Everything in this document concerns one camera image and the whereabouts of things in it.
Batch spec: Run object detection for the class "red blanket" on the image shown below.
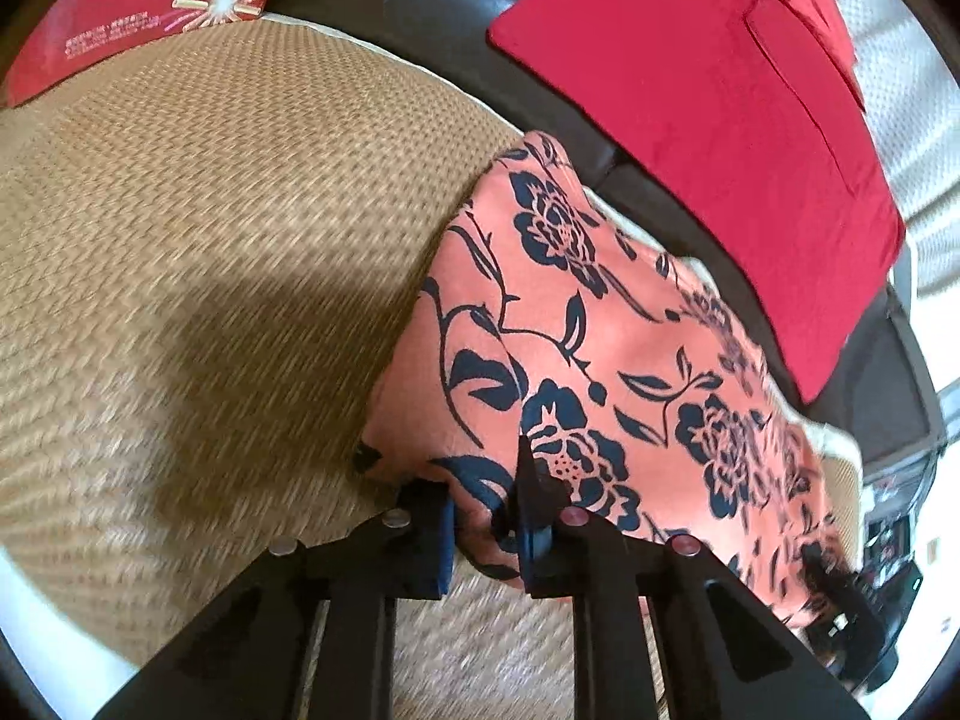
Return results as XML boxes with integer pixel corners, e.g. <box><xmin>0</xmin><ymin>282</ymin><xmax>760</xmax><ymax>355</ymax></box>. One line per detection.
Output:
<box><xmin>488</xmin><ymin>0</ymin><xmax>905</xmax><ymax>401</ymax></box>

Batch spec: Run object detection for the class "beige dotted curtain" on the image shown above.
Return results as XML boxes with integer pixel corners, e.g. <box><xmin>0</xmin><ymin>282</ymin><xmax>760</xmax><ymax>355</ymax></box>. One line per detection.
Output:
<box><xmin>836</xmin><ymin>0</ymin><xmax>958</xmax><ymax>298</ymax></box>

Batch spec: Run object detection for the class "woven rattan seat mat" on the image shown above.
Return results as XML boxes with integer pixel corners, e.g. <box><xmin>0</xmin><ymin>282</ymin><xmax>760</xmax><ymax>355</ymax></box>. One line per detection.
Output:
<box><xmin>0</xmin><ymin>11</ymin><xmax>864</xmax><ymax>720</ymax></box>

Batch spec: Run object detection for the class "orange floral garment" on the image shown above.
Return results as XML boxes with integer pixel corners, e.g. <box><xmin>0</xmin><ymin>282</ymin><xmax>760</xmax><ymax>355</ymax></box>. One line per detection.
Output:
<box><xmin>355</xmin><ymin>132</ymin><xmax>846</xmax><ymax>629</ymax></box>

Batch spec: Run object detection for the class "dark brown leather sofa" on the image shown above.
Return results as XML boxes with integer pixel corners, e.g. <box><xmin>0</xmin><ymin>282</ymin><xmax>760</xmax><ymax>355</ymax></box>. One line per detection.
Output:
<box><xmin>267</xmin><ymin>0</ymin><xmax>947</xmax><ymax>478</ymax></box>

